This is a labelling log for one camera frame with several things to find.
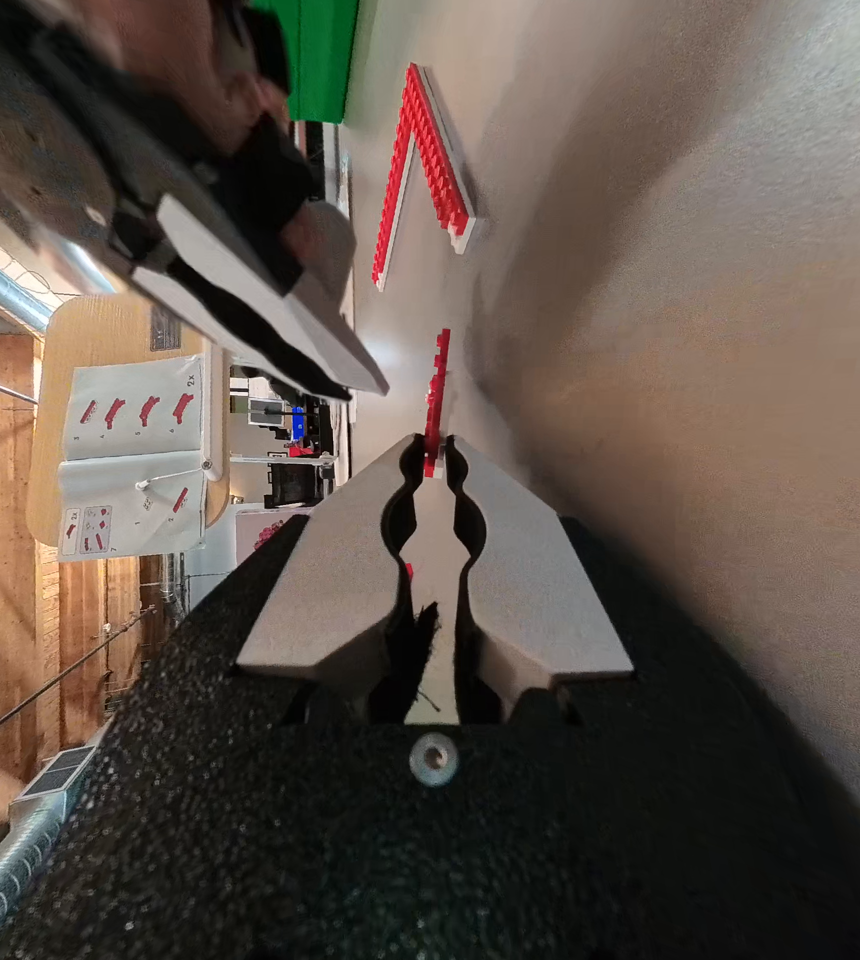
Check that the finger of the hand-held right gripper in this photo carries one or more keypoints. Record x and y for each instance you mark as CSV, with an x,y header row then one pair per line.
x,y
171,294
205,240

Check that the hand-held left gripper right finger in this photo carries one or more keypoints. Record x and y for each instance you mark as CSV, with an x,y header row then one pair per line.
x,y
542,592

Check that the green plastic bin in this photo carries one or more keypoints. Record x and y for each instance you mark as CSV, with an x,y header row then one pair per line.
x,y
321,67

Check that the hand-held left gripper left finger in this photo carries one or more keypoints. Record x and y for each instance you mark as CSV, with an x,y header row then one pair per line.
x,y
325,585

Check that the red and white lego frame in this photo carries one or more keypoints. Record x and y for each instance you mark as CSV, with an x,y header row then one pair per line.
x,y
449,180

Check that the white and yellow lego box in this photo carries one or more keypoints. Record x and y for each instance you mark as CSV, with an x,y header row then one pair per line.
x,y
246,540

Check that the red and white lego assembly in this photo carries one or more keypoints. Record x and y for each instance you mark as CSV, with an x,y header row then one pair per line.
x,y
436,420

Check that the blue storage bin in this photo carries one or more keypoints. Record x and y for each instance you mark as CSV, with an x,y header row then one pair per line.
x,y
299,427

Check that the lego instruction booklet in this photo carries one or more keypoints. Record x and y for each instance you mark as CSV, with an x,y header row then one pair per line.
x,y
130,510

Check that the person's right hand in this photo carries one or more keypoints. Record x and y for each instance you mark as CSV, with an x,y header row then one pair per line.
x,y
175,67

